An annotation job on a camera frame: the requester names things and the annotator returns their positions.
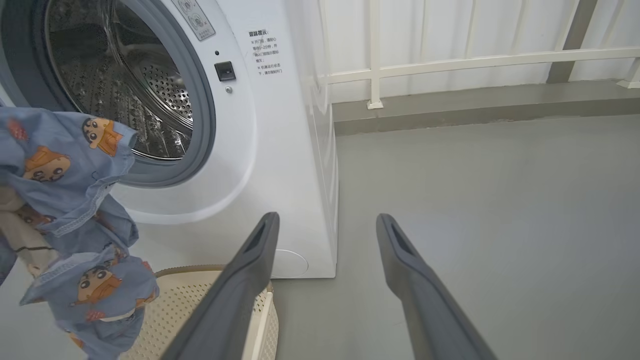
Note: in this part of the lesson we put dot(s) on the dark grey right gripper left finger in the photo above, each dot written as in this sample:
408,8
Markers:
230,310

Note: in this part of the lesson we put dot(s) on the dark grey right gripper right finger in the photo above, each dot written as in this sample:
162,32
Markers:
430,320

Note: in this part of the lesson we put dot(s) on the blue cartoon print garment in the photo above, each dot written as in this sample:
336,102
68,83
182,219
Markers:
65,185

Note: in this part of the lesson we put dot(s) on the cream coloured garment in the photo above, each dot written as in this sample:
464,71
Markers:
25,235

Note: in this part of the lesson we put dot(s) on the cream perforated laundry basket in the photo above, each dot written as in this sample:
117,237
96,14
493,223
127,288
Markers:
180,310

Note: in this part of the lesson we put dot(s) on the white front-load washing machine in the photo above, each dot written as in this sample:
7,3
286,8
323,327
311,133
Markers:
280,150

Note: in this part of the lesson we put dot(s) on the white metal railing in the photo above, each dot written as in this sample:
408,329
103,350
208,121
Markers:
450,64

